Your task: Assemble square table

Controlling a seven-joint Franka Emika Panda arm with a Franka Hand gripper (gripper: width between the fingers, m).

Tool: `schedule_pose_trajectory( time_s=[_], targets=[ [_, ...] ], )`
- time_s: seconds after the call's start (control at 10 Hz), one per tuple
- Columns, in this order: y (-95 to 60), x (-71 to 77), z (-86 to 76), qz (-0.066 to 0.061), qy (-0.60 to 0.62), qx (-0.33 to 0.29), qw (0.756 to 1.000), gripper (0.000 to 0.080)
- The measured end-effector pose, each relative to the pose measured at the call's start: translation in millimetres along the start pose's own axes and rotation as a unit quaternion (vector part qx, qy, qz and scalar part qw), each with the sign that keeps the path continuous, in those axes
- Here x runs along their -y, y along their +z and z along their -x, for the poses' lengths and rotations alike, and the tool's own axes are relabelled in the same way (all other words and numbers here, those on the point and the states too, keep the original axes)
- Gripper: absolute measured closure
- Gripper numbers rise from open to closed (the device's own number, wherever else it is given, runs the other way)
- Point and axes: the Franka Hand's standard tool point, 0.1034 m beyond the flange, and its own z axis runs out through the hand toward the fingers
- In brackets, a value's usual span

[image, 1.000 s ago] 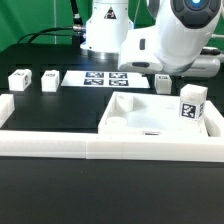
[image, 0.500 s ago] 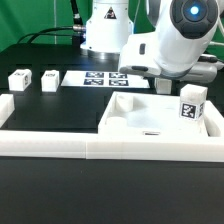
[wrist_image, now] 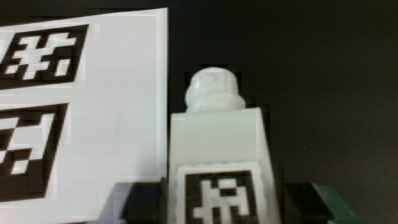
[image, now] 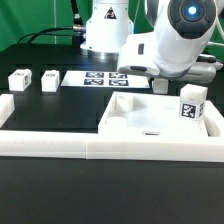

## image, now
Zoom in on white square table top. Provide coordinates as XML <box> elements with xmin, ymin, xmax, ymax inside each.
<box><xmin>98</xmin><ymin>92</ymin><xmax>208</xmax><ymax>137</ymax></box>

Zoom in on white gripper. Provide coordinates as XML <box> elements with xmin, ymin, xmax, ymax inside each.
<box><xmin>117</xmin><ymin>33</ymin><xmax>160</xmax><ymax>77</ymax></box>

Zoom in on white U-shaped fence wall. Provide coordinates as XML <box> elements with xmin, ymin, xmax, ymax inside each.
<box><xmin>0</xmin><ymin>101</ymin><xmax>224</xmax><ymax>162</ymax></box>

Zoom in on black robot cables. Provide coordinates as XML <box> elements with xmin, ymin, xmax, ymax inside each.
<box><xmin>17</xmin><ymin>0</ymin><xmax>88</xmax><ymax>45</ymax></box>

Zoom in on white sheet with AprilTags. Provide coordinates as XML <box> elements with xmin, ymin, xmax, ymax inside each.
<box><xmin>61</xmin><ymin>70</ymin><xmax>149</xmax><ymax>88</ymax></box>

